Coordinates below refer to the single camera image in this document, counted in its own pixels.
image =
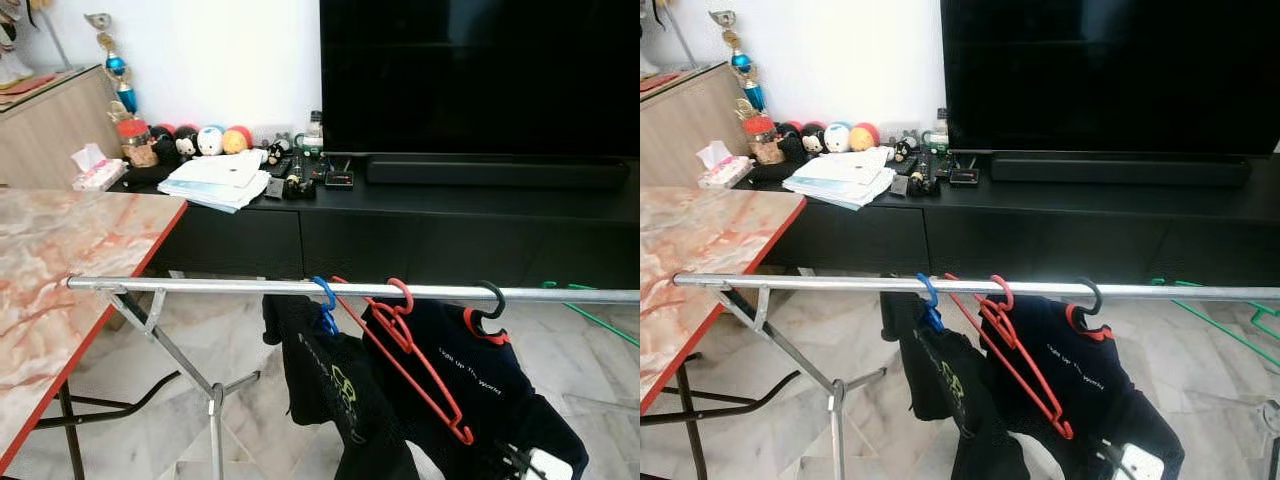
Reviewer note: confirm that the red hanger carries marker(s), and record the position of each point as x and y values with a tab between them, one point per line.
1062	428
462	432

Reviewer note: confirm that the navy shirt with red collar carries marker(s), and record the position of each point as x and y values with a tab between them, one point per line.
500	400
1100	390

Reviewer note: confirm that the black hanger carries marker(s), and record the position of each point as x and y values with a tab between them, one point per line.
1096	292
499	292

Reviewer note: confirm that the green hanger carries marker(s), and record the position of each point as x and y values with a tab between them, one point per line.
1200	317
600	323

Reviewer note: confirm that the blue hanger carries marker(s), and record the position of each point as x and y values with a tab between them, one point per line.
331	300
934	298

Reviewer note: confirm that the black shirt with green logo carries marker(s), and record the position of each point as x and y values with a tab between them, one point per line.
930	385
320	390

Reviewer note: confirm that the black TV console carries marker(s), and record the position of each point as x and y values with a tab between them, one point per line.
450	230
1050	235

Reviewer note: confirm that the silver clothes rack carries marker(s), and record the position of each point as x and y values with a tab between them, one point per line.
900	285
300	289

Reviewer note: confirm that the marble-pattern folding table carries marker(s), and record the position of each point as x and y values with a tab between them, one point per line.
700	250
60	260

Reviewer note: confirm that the black soundbar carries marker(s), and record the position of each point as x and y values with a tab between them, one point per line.
1120	168

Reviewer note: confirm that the small black box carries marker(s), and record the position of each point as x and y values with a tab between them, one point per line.
964	178
341	181

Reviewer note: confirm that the pink tissue pack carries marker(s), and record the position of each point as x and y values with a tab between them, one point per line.
725	175
100	178

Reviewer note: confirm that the clear bottle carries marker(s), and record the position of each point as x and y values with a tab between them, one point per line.
939	135
314	140

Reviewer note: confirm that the small panda figurine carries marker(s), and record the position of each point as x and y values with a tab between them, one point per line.
278	152
905	148

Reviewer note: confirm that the light wooden cabinet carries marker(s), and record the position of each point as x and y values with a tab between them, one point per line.
690	130
50	140

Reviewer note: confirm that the white paper stack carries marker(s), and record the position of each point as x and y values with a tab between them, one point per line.
215	180
840	178

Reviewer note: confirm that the black television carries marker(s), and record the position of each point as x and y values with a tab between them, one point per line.
480	70
1100	70

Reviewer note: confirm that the orange and red plush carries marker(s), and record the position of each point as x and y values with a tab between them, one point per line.
237	142
864	138

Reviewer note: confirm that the red-lidded jar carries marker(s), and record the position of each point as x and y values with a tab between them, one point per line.
135	145
765	140

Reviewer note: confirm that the white and blue plush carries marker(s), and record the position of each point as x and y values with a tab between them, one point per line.
210	142
838	138

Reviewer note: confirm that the black and red plush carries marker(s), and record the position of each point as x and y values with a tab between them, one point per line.
790	138
162	140

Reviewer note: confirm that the black and white plush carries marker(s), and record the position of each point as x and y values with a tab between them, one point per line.
813	140
187	145

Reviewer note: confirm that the white figurine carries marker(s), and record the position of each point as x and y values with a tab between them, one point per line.
12	55
648	50

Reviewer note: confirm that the gold and blue trophy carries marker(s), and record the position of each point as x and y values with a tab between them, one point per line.
118	68
741	62

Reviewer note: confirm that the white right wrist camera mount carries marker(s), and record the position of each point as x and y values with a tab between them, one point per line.
1140	465
548	468

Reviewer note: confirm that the small black camera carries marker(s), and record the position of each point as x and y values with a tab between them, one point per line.
923	184
298	188

